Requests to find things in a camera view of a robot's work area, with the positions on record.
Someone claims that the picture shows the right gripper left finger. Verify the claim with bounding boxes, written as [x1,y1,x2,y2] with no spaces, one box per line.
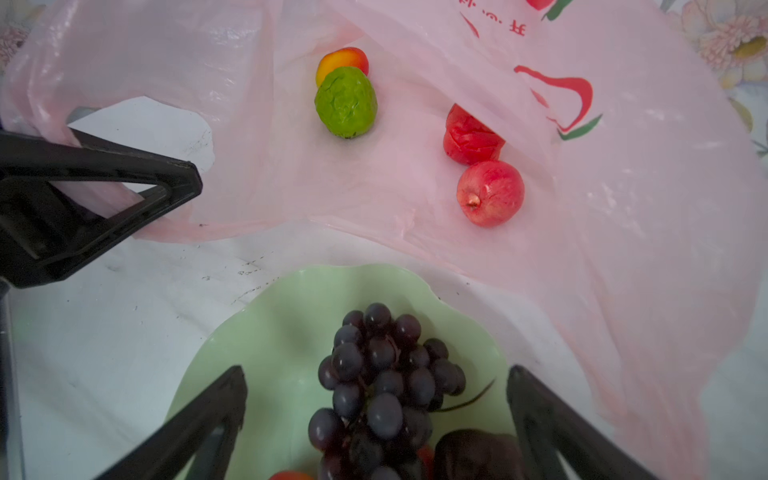
[100,366,248,479]

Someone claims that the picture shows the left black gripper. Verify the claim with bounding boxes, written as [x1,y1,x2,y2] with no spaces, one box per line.
[1,131,203,288]

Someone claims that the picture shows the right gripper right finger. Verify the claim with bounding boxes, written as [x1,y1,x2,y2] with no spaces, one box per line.
[506,365,655,480]

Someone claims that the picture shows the dark brown mangosteen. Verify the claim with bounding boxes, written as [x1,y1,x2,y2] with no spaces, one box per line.
[433,429,527,480]

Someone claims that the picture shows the small red strawberry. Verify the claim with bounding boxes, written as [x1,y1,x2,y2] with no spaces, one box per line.
[418,445,434,480]

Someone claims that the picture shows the dark purple grape bunch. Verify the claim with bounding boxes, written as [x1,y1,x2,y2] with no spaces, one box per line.
[308,303,466,479]

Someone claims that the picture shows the pink plastic bag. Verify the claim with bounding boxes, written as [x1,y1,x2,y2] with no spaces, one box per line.
[1,1,767,479]

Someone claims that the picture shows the small red apple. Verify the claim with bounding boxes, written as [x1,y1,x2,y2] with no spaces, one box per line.
[456,161,525,228]

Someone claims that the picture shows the green custard apple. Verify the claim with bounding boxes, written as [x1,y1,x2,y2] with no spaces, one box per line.
[314,66,378,139]

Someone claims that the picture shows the red yellow mango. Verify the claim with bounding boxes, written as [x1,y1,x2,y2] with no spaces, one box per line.
[315,47,370,87]

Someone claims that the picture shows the orange red mango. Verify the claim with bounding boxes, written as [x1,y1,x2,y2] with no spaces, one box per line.
[269,470,314,480]

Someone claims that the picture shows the light green plate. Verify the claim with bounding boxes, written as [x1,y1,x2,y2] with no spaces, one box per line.
[168,265,515,479]

